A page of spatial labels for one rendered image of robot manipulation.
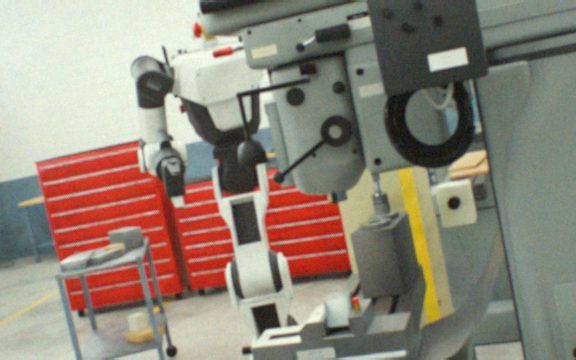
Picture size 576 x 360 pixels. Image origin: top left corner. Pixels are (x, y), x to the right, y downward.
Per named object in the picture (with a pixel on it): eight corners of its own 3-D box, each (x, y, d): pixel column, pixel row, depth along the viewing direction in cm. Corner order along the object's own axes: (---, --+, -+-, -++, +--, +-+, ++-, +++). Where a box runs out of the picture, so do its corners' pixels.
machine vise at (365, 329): (254, 380, 178) (243, 332, 177) (272, 356, 192) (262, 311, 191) (411, 362, 168) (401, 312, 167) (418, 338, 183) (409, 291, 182)
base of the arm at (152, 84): (127, 85, 270) (132, 52, 265) (165, 89, 274) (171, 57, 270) (132, 102, 257) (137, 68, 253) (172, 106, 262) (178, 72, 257)
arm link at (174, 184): (161, 203, 231) (155, 185, 242) (194, 197, 233) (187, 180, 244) (156, 163, 226) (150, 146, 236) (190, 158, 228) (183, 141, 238)
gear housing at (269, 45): (246, 71, 187) (237, 28, 186) (271, 69, 210) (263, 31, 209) (390, 39, 179) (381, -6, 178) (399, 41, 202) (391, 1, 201)
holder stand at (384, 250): (362, 299, 225) (348, 229, 223) (381, 277, 246) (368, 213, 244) (404, 294, 221) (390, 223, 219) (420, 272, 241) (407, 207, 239)
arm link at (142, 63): (135, 97, 271) (130, 58, 264) (161, 94, 273) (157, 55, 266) (139, 111, 261) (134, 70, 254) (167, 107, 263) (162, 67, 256)
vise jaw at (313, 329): (300, 341, 175) (296, 324, 175) (313, 323, 187) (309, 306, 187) (326, 338, 174) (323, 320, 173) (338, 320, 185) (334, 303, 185)
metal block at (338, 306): (328, 327, 177) (323, 301, 176) (334, 318, 182) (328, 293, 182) (351, 324, 175) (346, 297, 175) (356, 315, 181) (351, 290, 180)
